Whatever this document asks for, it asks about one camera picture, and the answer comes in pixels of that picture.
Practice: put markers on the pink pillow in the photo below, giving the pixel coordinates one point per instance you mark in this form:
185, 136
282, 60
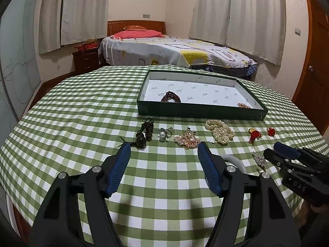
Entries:
136, 34

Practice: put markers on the small red knot charm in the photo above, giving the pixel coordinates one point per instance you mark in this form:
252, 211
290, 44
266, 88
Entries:
270, 131

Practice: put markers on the green checked tablecloth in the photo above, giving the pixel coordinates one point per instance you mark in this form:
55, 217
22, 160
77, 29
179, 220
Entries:
77, 108

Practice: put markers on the dark wooden nightstand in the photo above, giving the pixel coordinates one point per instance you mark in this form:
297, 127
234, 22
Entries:
86, 60

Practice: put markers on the white bangle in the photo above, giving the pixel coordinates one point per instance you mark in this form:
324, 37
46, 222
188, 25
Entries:
235, 159

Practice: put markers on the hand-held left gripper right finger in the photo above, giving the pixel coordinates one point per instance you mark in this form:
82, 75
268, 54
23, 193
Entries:
208, 164

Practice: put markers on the red box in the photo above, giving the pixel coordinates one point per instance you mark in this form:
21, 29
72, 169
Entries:
87, 46

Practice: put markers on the wall light switch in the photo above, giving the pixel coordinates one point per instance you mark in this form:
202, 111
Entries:
297, 31

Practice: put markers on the crystal brooch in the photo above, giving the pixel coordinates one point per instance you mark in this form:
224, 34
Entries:
259, 159

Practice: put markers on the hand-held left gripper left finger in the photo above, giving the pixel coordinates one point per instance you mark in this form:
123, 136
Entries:
120, 164

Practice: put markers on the white striped curtain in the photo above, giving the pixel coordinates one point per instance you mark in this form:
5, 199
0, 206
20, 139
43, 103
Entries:
209, 10
50, 18
84, 10
257, 18

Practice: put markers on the frosted glass wardrobe door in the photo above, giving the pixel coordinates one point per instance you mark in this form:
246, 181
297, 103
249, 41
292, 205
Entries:
18, 56

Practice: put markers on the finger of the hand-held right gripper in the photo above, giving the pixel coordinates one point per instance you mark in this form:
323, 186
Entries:
272, 157
284, 148

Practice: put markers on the bed with patterned sheet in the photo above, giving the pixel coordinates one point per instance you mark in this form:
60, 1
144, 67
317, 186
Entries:
167, 49

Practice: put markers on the red knot charm gold bead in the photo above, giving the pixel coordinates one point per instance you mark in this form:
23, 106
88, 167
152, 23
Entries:
254, 135

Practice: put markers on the orange pillow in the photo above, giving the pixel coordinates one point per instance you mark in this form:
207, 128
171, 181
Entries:
135, 27

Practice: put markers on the green jewelry box tray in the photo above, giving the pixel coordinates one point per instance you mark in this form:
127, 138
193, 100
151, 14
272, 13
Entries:
200, 92

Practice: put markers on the wooden door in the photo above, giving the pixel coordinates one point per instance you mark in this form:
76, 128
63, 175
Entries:
312, 56

